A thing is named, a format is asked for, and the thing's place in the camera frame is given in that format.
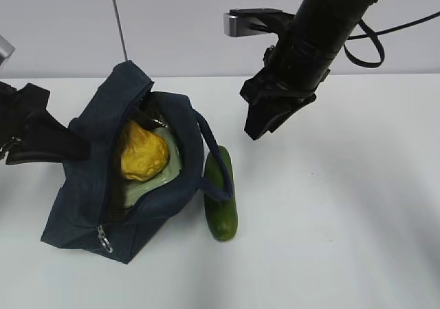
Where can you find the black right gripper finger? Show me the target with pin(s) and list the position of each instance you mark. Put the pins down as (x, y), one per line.
(284, 108)
(266, 115)

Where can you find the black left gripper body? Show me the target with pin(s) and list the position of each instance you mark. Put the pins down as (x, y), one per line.
(22, 114)

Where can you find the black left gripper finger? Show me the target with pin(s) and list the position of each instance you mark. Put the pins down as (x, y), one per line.
(41, 138)

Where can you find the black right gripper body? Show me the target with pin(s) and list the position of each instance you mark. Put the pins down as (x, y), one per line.
(296, 83)

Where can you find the dark blue lunch bag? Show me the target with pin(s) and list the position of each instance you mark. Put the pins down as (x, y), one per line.
(88, 212)

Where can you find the yellow pear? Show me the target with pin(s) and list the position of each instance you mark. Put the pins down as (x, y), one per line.
(141, 154)

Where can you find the green lidded glass container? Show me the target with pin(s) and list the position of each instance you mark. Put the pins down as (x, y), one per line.
(134, 190)

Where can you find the green cucumber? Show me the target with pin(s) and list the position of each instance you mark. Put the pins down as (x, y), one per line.
(221, 216)

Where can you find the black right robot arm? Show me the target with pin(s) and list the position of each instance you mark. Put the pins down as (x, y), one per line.
(307, 44)

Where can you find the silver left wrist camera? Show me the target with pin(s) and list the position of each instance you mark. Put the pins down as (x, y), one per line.
(6, 50)

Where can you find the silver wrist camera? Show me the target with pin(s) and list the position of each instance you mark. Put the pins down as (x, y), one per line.
(6, 50)
(256, 21)

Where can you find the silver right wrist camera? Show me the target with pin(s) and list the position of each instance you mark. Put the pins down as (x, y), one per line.
(256, 21)

